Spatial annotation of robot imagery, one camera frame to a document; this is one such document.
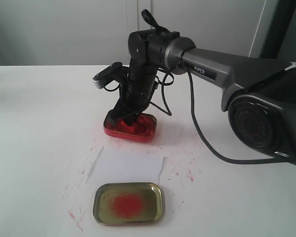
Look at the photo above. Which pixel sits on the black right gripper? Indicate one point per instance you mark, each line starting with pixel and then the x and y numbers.
pixel 135 94

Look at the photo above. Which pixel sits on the red stamp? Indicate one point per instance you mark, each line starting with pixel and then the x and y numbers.
pixel 123 127

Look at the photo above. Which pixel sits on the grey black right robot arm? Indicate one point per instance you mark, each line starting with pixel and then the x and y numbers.
pixel 259 95

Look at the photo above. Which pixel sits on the red ink paste tin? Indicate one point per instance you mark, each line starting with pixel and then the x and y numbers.
pixel 145 128

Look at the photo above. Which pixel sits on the white paper sheet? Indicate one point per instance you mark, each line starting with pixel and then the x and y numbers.
pixel 118 166

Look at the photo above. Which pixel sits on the gold tin lid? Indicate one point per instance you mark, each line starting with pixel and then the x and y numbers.
pixel 126 204

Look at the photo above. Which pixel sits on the white cabinet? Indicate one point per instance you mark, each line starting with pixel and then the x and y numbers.
pixel 95 32

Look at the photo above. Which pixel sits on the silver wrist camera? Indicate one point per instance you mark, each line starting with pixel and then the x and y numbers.
pixel 107 75

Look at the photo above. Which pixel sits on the dark post at right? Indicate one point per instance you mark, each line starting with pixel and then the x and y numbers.
pixel 277 29

